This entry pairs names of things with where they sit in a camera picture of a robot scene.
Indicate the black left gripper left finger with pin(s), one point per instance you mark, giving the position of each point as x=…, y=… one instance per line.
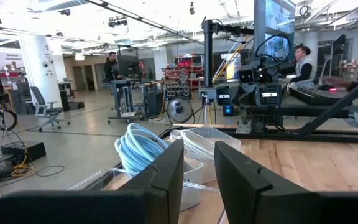
x=163, y=186

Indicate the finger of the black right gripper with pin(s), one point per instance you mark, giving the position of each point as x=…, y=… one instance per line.
x=255, y=96
x=244, y=96

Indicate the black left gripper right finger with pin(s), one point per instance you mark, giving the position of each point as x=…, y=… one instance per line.
x=250, y=196

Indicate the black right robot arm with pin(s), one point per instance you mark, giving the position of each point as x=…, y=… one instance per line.
x=259, y=118

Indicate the black box with blue light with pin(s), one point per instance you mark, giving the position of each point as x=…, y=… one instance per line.
x=228, y=110

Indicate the black flat device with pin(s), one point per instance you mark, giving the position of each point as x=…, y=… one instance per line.
x=312, y=96

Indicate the person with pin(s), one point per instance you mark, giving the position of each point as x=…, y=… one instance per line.
x=112, y=68
x=304, y=67

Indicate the clear plastic bin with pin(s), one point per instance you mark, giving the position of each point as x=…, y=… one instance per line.
x=104, y=179

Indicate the person's hand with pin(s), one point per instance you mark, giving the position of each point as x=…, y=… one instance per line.
x=336, y=82

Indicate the red parts shelf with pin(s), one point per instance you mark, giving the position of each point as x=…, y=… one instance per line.
x=179, y=84

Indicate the black floor fan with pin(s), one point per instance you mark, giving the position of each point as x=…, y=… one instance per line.
x=179, y=109

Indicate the black computer tower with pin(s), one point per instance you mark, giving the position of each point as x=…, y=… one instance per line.
x=154, y=104

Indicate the black rolling desk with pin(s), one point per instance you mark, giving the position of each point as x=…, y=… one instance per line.
x=123, y=93

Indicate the dark desk monitor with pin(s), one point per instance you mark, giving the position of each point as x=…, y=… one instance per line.
x=127, y=65

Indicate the black floor box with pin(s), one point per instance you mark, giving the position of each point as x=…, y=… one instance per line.
x=26, y=151

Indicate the grey office chair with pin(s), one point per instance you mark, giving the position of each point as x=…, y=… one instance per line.
x=40, y=99

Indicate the white round pillar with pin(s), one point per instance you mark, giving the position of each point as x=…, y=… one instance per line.
x=39, y=77

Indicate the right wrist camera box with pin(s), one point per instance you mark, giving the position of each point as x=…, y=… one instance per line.
x=246, y=76

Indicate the black camera mast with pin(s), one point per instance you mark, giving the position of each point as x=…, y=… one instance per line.
x=208, y=56

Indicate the large wall screen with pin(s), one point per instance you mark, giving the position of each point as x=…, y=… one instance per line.
x=275, y=18

